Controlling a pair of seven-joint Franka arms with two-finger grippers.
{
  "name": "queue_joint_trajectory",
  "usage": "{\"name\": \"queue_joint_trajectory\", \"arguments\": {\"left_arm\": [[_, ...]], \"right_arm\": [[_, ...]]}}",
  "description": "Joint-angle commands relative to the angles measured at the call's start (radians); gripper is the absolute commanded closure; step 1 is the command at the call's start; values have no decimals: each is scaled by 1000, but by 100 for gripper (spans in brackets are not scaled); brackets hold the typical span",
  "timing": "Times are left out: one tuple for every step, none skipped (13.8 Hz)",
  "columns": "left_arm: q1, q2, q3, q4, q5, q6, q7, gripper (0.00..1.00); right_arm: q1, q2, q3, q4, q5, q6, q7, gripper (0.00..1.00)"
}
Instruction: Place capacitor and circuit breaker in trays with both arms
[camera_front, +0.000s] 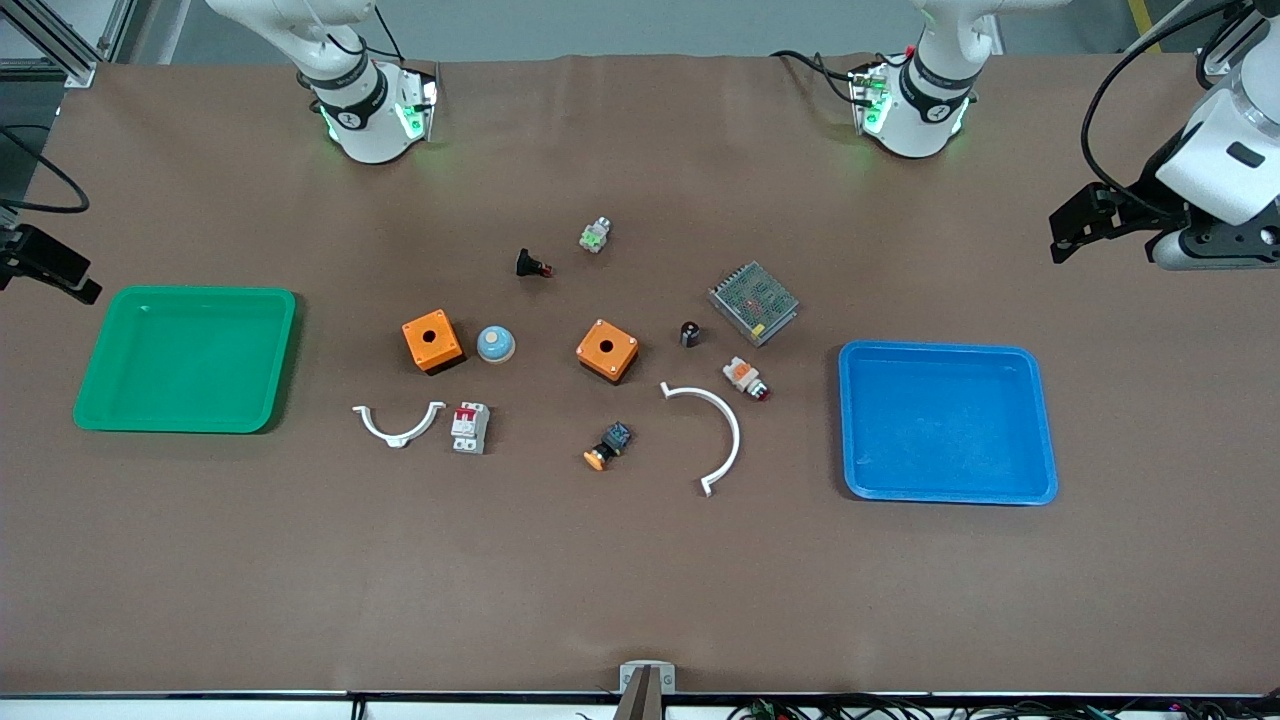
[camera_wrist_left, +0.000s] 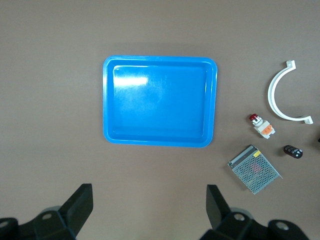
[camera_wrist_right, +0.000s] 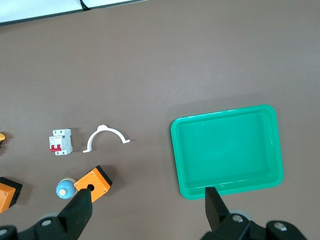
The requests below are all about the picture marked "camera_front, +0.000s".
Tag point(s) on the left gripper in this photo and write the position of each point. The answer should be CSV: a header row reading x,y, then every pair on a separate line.
x,y
1135,203

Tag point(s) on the black cylindrical capacitor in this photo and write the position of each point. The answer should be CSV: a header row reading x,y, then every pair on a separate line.
x,y
690,334

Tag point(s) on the white red circuit breaker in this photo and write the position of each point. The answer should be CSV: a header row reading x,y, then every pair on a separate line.
x,y
468,428

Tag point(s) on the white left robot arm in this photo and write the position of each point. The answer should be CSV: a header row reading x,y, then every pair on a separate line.
x,y
915,125

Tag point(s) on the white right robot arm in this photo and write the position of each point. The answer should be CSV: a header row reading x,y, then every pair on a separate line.
x,y
365,130

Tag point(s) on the green plastic tray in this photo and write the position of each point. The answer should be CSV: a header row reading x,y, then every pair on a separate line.
x,y
185,370

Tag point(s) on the blue plastic tray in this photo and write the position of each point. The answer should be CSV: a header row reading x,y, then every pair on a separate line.
x,y
950,440

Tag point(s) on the metal mesh power supply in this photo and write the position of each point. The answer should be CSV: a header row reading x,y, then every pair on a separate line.
x,y
755,303

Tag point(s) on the orange white indicator lamp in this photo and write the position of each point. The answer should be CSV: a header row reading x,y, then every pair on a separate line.
x,y
742,375

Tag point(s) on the orange button box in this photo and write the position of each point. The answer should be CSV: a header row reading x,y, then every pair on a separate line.
x,y
446,346
621,356

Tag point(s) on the blue dome buzzer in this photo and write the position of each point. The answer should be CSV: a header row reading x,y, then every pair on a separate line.
x,y
495,345

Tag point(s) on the black red push button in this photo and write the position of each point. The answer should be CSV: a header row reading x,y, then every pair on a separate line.
x,y
525,263

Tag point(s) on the orange headed black push button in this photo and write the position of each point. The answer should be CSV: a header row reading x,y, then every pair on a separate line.
x,y
612,440

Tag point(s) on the brown table mat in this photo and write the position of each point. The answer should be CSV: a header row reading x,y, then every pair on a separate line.
x,y
640,580

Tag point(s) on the aluminium frame profile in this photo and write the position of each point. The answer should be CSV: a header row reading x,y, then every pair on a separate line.
x,y
75,65
1215,62

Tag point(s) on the small white curved bracket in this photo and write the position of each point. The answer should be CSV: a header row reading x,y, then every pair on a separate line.
x,y
399,438

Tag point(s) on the large white curved bracket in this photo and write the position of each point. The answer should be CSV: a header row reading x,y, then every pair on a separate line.
x,y
735,435

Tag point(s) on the white table edge rail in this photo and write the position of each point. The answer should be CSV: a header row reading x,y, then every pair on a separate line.
x,y
200,710

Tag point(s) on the green white selector switch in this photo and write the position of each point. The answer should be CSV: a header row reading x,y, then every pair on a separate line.
x,y
594,237

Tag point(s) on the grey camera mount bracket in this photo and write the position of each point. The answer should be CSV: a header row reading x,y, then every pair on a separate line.
x,y
630,680

